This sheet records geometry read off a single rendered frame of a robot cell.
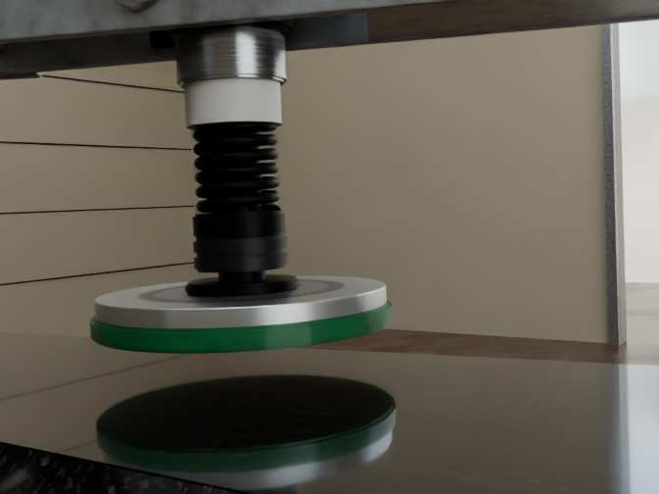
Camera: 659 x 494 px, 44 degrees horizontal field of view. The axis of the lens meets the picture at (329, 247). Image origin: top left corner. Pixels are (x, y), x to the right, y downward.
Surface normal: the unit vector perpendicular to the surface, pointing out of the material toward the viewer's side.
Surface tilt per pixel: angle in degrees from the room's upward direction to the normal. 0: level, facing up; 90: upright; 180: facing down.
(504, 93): 90
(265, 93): 90
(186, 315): 90
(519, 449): 0
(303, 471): 0
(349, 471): 0
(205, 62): 90
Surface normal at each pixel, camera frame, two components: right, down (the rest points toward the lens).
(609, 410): -0.04, -1.00
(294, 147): -0.59, 0.07
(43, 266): 0.81, 0.00
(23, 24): -0.06, 0.06
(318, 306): 0.54, 0.02
